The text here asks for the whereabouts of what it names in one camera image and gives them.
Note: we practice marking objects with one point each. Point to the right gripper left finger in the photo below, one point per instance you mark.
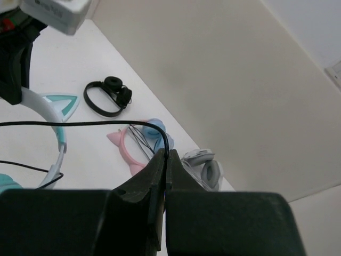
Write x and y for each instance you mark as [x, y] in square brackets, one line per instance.
[127, 220]

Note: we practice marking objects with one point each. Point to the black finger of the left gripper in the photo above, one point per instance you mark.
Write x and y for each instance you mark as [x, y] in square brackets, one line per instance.
[16, 49]

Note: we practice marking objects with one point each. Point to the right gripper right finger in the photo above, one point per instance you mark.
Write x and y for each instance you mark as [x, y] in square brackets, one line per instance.
[199, 222]

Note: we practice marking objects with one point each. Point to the teal cat-ear headphones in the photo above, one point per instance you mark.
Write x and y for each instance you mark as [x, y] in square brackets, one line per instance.
[54, 108]

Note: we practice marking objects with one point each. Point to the grey over-ear headphones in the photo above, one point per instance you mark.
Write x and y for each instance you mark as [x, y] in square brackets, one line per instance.
[206, 171]

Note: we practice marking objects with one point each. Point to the pink blue cat-ear headphones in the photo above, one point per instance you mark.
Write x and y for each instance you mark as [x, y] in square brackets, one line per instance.
[137, 144]

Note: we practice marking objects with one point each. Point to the small black headphones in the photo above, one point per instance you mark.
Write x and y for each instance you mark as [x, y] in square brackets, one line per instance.
[114, 88]

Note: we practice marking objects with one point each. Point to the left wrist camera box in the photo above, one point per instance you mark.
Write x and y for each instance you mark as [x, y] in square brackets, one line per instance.
[64, 16]

